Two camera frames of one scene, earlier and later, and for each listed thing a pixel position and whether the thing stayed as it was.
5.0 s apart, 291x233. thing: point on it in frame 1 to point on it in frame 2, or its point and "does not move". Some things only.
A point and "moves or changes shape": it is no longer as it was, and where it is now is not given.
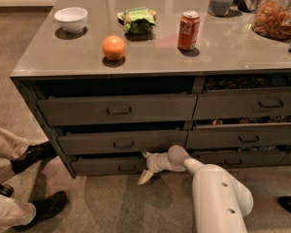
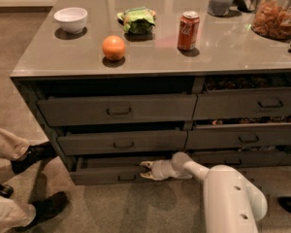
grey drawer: [278, 103] does not move
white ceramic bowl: [73, 19] does not move
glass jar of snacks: [277, 14] does not move
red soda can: [188, 30] does not move
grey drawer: [109, 165] moves or changes shape
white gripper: [153, 163] to [160, 171]
